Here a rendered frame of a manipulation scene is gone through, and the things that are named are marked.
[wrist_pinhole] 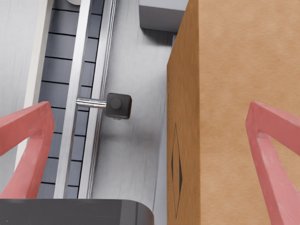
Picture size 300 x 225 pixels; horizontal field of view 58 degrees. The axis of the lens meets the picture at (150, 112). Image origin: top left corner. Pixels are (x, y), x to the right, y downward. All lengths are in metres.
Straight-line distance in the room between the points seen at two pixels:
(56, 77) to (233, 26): 0.31
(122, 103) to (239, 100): 0.18
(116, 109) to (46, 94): 0.16
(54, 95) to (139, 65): 0.15
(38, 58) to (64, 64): 0.04
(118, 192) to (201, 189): 0.31
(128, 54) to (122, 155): 0.18
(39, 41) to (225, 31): 0.30
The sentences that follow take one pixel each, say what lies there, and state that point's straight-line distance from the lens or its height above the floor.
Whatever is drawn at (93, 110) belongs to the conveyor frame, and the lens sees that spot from 0.43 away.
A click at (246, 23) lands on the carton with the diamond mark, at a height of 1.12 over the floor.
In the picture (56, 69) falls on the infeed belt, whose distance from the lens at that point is 0.45.
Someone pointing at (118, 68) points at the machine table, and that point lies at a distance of 0.48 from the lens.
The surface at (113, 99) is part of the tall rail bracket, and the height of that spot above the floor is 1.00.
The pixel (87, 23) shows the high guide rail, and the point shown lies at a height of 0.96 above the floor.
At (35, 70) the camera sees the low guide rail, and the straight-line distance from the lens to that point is 0.42.
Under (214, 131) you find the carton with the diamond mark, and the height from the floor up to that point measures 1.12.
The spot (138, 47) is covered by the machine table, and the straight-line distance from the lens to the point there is 0.49.
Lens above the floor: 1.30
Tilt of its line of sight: 86 degrees down
